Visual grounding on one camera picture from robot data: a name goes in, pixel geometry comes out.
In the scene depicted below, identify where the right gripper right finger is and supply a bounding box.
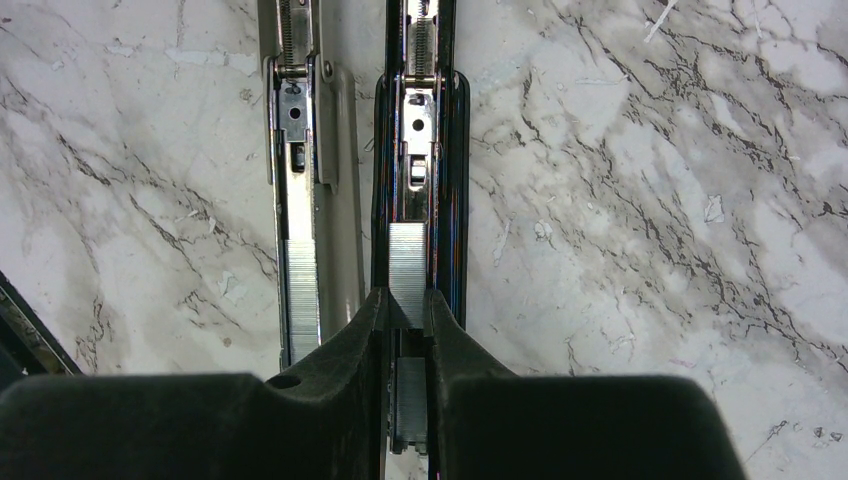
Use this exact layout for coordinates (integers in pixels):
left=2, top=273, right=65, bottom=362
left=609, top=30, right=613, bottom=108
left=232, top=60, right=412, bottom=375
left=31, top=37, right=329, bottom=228
left=425, top=291, right=745, bottom=479

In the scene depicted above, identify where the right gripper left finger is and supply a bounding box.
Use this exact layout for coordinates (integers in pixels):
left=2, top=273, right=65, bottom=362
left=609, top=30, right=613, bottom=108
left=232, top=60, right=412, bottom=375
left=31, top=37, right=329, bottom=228
left=1, top=288, right=389, bottom=479

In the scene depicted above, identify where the staple strip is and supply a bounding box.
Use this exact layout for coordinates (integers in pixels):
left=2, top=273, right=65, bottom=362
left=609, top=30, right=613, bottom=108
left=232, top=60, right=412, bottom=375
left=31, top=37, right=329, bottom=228
left=389, top=223, right=427, bottom=329
left=286, top=240, right=321, bottom=364

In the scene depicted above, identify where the black stapler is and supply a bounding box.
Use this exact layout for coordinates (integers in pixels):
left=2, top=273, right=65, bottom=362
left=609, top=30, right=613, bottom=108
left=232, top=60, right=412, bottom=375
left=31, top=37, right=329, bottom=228
left=371, top=1, right=470, bottom=454

